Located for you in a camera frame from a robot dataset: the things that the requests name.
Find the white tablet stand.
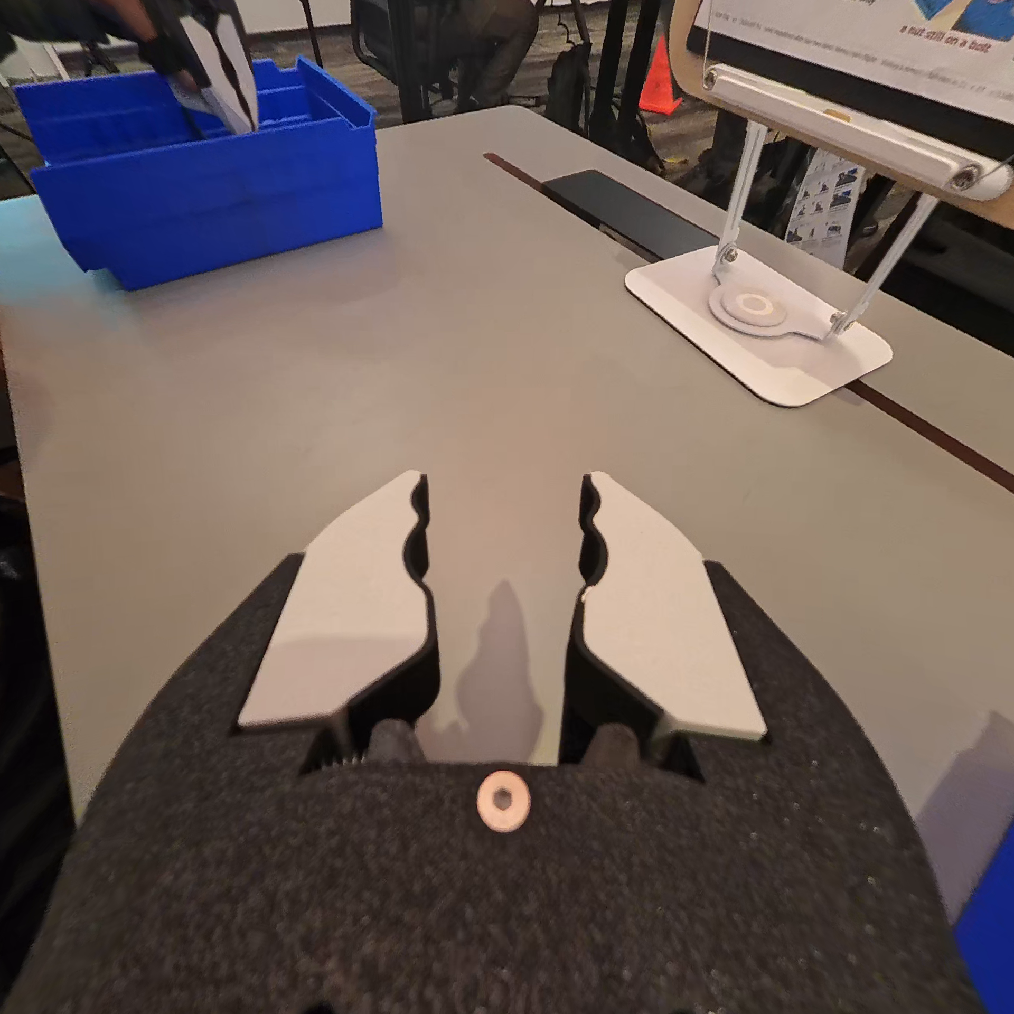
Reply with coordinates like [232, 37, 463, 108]
[624, 62, 1014, 410]

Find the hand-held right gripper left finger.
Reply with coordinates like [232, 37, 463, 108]
[238, 469, 442, 730]

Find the black flat tablet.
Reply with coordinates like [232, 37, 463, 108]
[541, 168, 724, 264]

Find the blue plastic bin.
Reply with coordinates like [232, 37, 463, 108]
[12, 55, 383, 292]
[954, 824, 1014, 1014]

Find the person's left forearm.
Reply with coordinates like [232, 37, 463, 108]
[0, 0, 108, 42]

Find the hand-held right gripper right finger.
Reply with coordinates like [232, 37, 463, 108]
[565, 471, 769, 746]

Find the orange traffic cone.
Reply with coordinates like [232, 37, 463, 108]
[639, 33, 684, 116]

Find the black backpack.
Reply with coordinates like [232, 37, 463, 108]
[545, 40, 597, 132]

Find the printed instruction sheet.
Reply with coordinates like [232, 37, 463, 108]
[783, 149, 866, 266]

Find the person's left hand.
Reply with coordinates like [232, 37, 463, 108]
[95, 0, 157, 38]

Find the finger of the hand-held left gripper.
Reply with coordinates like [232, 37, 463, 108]
[168, 16, 240, 136]
[214, 2, 260, 133]

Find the black office chair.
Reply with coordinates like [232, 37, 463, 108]
[351, 0, 476, 124]

